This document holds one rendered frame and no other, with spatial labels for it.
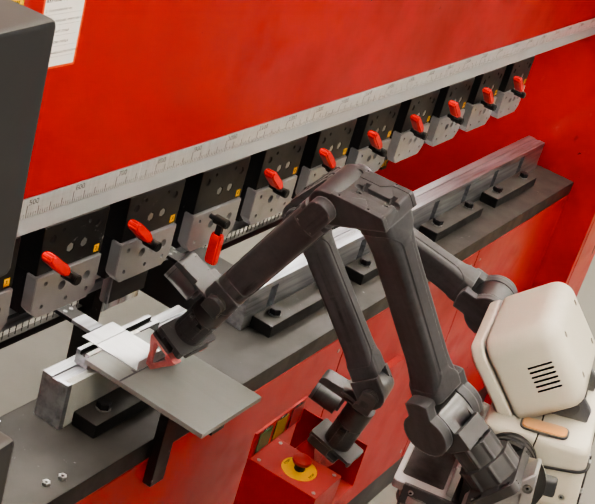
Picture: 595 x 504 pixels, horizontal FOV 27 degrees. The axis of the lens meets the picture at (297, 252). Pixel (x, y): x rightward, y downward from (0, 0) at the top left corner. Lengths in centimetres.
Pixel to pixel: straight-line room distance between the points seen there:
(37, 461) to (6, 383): 170
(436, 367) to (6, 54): 113
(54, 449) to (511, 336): 81
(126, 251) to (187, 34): 38
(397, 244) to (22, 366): 238
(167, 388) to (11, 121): 138
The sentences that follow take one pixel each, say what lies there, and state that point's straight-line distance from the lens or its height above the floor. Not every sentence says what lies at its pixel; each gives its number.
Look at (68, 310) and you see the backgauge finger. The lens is 234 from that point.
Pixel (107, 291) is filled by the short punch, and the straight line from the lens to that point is 220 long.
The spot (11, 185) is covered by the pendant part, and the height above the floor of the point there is 183.
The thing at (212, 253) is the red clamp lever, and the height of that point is 117.
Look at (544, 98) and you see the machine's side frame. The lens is 409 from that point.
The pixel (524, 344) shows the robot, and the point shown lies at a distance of 195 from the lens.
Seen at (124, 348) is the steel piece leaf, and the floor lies 100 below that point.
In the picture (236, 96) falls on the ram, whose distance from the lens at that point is 218.
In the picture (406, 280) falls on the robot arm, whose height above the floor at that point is 146.
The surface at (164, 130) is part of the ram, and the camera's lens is 204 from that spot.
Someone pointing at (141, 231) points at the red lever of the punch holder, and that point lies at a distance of 203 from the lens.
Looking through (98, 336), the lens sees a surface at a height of 100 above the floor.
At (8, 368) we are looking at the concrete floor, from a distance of 394.
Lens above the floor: 223
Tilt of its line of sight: 26 degrees down
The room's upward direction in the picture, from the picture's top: 17 degrees clockwise
